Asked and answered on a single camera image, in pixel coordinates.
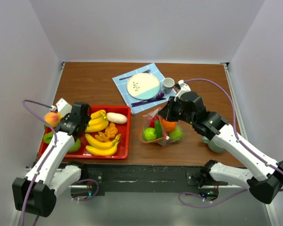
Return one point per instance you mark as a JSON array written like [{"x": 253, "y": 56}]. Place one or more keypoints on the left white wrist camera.
[{"x": 62, "y": 107}]

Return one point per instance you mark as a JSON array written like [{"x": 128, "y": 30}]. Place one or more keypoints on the purple spoon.
[{"x": 159, "y": 96}]

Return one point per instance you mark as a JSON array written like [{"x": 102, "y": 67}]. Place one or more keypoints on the cream and blue plate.
[{"x": 143, "y": 86}]

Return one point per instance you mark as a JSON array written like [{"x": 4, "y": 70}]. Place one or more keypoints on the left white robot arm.
[{"x": 37, "y": 191}]

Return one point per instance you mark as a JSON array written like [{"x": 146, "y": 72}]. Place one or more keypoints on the grey ceramic mug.
[{"x": 167, "y": 85}]

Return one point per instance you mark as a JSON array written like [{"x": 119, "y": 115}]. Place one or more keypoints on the orange ginger root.
[{"x": 109, "y": 133}]

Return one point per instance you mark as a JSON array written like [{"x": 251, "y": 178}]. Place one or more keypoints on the purple fork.
[{"x": 124, "y": 78}]

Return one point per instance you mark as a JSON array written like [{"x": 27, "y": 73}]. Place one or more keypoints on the red pomegranate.
[{"x": 152, "y": 121}]

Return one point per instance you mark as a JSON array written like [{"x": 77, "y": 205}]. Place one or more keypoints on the large green guava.
[{"x": 75, "y": 147}]

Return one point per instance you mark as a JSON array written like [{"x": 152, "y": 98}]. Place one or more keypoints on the yellow banana bunch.
[{"x": 98, "y": 148}]

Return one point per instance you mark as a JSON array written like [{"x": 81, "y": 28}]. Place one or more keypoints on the green lime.
[
  {"x": 176, "y": 134},
  {"x": 150, "y": 134}
]

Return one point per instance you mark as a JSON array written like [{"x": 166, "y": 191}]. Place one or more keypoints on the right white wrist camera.
[{"x": 181, "y": 88}]

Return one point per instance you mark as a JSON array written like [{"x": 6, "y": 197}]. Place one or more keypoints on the blue checked cloth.
[{"x": 121, "y": 86}]

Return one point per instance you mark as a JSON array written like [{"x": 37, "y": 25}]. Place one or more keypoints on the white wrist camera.
[
  {"x": 181, "y": 88},
  {"x": 62, "y": 107}
]

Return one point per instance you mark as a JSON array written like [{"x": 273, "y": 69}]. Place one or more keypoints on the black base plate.
[{"x": 144, "y": 178}]

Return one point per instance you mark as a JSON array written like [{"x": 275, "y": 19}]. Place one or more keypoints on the peach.
[{"x": 52, "y": 118}]

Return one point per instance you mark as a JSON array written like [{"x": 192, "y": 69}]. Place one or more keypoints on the orange fruit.
[{"x": 169, "y": 126}]

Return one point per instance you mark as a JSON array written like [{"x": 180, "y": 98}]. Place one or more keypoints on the green chili pepper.
[{"x": 158, "y": 128}]

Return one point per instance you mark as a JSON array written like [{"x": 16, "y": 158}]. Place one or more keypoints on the white radish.
[{"x": 116, "y": 118}]

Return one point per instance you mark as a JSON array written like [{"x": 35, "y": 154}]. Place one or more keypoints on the purple knife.
[{"x": 146, "y": 102}]

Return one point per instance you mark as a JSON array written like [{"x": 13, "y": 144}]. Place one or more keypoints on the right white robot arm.
[{"x": 262, "y": 176}]

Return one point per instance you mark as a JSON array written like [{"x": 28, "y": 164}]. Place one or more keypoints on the red plastic tray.
[{"x": 124, "y": 129}]

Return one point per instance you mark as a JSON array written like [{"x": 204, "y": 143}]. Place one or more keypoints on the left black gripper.
[{"x": 87, "y": 119}]

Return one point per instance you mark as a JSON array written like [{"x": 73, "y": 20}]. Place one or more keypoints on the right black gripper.
[{"x": 166, "y": 112}]

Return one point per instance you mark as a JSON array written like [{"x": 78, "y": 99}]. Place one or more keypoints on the clear orange zip top bag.
[{"x": 165, "y": 140}]

